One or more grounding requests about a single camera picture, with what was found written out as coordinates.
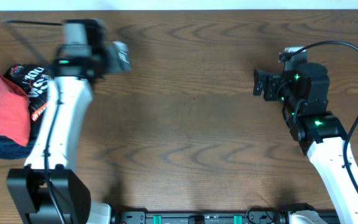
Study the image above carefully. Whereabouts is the red soccer t-shirt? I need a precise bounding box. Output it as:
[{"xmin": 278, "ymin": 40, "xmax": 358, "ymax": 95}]
[{"xmin": 0, "ymin": 75, "xmax": 30, "ymax": 146}]

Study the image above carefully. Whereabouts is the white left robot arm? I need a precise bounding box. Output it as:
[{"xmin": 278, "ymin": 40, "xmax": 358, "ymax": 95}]
[{"xmin": 6, "ymin": 19, "xmax": 132, "ymax": 223}]

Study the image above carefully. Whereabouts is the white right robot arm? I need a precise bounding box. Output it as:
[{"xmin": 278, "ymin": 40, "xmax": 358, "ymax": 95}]
[{"xmin": 253, "ymin": 47, "xmax": 358, "ymax": 223}]

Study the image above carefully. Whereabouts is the black printed folded t-shirt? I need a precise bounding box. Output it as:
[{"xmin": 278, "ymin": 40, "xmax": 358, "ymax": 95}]
[{"xmin": 4, "ymin": 64, "xmax": 50, "ymax": 139}]

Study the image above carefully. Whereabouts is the navy folded t-shirt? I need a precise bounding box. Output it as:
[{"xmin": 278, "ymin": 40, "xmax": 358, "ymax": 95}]
[{"xmin": 0, "ymin": 136, "xmax": 36, "ymax": 160}]

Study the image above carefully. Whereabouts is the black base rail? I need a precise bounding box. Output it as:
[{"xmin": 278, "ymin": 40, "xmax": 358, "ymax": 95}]
[{"xmin": 110, "ymin": 203, "xmax": 341, "ymax": 224}]

